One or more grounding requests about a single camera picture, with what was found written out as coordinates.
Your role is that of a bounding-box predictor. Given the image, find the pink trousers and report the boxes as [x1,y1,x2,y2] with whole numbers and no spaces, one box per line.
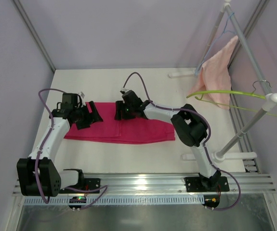
[65,102,175,144]

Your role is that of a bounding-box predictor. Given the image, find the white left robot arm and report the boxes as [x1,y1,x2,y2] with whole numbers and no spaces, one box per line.
[16,92,103,202]

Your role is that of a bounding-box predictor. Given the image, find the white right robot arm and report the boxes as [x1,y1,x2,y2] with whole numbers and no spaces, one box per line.
[115,89,221,192]

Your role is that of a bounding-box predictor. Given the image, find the green plastic hanger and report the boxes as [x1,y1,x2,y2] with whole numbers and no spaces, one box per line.
[187,90,277,117]

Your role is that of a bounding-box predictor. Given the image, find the left electronics board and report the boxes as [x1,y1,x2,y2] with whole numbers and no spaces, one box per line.
[68,196,87,212]

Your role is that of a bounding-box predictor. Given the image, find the electronics board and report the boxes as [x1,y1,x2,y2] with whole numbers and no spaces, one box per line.
[68,196,87,212]
[202,194,220,209]

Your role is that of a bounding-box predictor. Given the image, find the light pink towel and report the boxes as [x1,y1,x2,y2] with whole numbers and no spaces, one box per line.
[187,35,239,110]

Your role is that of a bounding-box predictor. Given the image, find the right electronics board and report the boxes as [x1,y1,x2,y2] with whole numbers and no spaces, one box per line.
[202,194,220,209]

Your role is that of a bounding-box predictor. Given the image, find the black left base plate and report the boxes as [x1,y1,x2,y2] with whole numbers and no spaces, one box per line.
[59,178,101,194]

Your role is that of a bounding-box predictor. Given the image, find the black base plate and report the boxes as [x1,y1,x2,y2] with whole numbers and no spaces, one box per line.
[184,177,230,193]
[59,178,101,194]

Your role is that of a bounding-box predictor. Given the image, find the aluminium front rail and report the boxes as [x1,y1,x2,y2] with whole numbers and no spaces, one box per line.
[12,173,277,197]

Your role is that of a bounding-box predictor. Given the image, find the slotted cable duct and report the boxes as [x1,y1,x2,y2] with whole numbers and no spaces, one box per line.
[22,194,205,206]

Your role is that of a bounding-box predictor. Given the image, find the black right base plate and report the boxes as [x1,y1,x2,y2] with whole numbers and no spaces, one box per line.
[184,177,230,193]

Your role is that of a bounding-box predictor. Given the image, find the blue wire hanger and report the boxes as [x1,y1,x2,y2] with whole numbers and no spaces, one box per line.
[194,5,237,76]

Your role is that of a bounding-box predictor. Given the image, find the white clothes rack frame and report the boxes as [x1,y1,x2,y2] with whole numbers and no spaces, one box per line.
[168,0,277,163]

